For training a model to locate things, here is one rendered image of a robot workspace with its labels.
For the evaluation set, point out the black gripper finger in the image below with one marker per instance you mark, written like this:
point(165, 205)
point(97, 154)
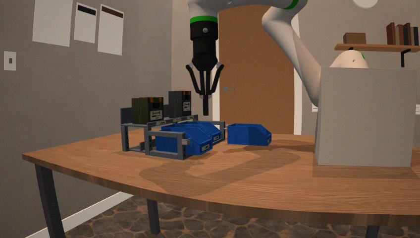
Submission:
point(202, 91)
point(219, 67)

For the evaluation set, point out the grey metal shelf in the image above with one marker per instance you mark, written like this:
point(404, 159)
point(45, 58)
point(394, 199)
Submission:
point(149, 146)

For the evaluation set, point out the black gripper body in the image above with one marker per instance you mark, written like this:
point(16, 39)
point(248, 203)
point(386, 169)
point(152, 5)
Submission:
point(204, 49)

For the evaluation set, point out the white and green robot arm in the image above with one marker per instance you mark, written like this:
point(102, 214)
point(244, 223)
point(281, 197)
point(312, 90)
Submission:
point(277, 23)

